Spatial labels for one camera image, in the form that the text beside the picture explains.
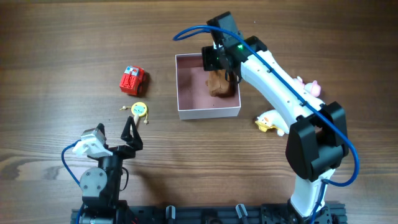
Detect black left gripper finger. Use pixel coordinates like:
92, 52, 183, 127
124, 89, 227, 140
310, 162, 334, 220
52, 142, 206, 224
95, 123, 106, 146
121, 116, 143, 150

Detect yellow rattle drum toy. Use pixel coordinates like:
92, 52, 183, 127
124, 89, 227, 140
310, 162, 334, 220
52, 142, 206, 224
119, 102, 149, 127

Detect brown plush bear toy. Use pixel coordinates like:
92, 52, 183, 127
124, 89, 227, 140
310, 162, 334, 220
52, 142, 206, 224
205, 70, 235, 97

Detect red toy fire truck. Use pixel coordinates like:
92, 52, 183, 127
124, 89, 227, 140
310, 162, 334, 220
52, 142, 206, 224
119, 65, 146, 96

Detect white plush duck orange feet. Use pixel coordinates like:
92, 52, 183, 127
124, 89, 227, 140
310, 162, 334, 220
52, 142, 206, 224
255, 110, 289, 136

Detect white pink duck figurine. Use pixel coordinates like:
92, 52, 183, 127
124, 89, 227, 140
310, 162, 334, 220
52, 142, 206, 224
294, 77, 321, 97

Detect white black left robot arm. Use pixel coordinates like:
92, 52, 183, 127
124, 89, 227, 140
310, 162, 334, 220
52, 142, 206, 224
73, 116, 143, 224

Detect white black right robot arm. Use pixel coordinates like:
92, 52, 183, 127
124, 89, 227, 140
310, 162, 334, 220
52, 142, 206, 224
201, 12, 349, 223

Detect white box pink interior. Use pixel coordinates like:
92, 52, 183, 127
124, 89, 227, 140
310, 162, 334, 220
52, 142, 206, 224
175, 53, 241, 120

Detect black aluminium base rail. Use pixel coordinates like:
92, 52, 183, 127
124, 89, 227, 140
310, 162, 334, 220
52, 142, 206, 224
79, 202, 348, 224

